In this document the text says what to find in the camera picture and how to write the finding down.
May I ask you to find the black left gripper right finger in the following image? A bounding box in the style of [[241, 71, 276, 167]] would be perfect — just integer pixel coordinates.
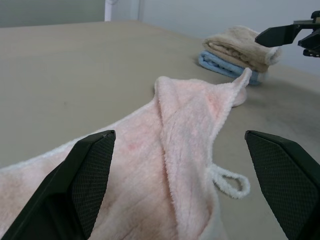
[[244, 129, 320, 240]]

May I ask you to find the white door frame post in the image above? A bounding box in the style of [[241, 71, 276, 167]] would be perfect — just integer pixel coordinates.
[[103, 0, 145, 22]]

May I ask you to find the pink fluffy towel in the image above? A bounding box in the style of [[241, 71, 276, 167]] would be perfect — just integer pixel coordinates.
[[0, 67, 252, 240]]

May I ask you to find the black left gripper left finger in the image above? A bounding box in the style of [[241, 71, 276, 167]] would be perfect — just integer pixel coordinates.
[[0, 129, 117, 240]]

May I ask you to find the light blue folded towel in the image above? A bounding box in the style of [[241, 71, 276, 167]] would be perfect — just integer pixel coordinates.
[[197, 50, 270, 86]]

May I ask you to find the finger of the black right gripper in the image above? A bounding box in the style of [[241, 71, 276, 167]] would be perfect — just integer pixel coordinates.
[[254, 23, 301, 47]]

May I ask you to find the beige folded towel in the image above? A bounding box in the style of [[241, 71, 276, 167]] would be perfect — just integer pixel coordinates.
[[201, 24, 283, 73]]

